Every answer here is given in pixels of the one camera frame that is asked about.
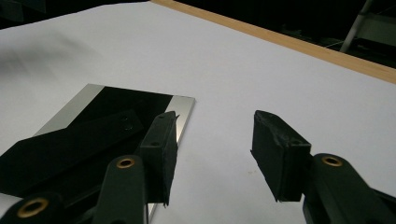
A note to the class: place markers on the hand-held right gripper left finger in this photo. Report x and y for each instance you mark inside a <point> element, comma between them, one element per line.
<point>158,155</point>

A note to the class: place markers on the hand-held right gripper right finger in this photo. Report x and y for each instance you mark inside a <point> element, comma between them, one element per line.
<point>277,155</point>

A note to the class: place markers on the silver photo frame black back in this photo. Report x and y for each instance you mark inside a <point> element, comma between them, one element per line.
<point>106,105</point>

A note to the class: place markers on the white paper sheet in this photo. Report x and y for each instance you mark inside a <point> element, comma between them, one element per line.
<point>233,77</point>

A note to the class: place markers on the grey metal stand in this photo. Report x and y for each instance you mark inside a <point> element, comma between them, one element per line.
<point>355,25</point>

